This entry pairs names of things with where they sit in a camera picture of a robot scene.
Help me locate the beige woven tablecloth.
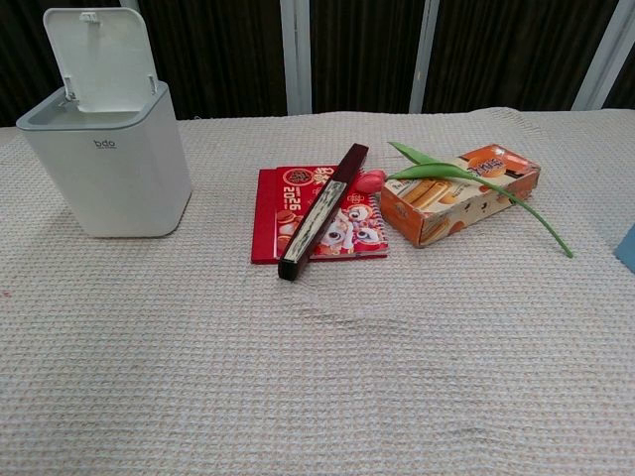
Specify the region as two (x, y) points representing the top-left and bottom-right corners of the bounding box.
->
(0, 106), (635, 476)

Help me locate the white metal frame post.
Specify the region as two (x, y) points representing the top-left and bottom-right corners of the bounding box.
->
(570, 0), (635, 111)
(408, 0), (442, 114)
(279, 0), (313, 116)

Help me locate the white square plastic container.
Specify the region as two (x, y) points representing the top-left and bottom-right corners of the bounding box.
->
(15, 78), (193, 239)

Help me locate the pink artificial tulip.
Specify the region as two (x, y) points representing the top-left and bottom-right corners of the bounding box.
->
(357, 141), (575, 259)

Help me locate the dark red folded fan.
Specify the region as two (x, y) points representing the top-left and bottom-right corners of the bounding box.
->
(275, 143), (371, 283)

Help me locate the blue foam cube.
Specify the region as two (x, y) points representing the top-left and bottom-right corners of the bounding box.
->
(614, 225), (635, 274)

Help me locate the orange biscuit box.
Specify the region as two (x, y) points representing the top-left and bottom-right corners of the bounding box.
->
(379, 143), (542, 249)

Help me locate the red spiral desk calendar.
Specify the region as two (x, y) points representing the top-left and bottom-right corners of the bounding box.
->
(250, 166), (391, 265)

